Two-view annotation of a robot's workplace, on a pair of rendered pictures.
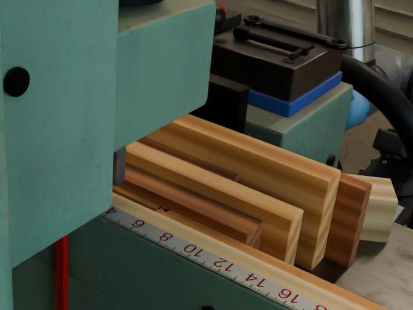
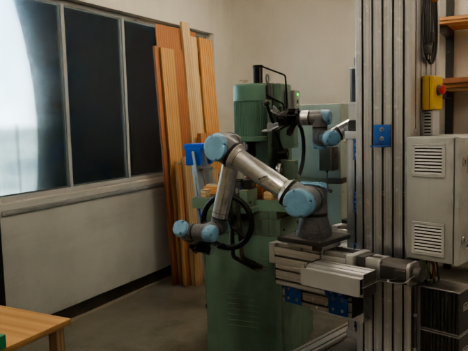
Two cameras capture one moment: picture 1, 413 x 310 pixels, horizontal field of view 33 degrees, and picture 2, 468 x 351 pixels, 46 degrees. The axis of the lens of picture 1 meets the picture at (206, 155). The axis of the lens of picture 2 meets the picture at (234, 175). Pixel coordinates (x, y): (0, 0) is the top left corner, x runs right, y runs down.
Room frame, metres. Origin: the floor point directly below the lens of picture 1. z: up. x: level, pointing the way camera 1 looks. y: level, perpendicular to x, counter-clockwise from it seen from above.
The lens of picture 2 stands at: (3.39, -0.42, 1.31)
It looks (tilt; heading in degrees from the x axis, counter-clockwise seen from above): 6 degrees down; 173
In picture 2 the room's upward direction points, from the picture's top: 2 degrees counter-clockwise
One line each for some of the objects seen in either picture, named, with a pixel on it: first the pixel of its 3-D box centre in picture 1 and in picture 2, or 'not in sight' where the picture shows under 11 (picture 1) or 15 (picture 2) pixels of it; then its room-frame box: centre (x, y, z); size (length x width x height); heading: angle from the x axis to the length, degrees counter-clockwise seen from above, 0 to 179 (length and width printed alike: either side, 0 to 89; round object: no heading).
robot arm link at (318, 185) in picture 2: not in sight; (313, 196); (1.15, 0.20, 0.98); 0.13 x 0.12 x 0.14; 146
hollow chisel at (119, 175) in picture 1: (116, 147); not in sight; (0.39, 0.06, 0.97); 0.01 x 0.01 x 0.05; 59
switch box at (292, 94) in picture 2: not in sight; (292, 104); (0.19, 0.34, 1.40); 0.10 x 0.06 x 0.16; 149
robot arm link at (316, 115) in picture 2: not in sight; (320, 118); (0.71, 0.36, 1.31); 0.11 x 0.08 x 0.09; 59
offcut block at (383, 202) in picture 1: (359, 206); not in sight; (0.45, -0.12, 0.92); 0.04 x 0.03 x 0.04; 89
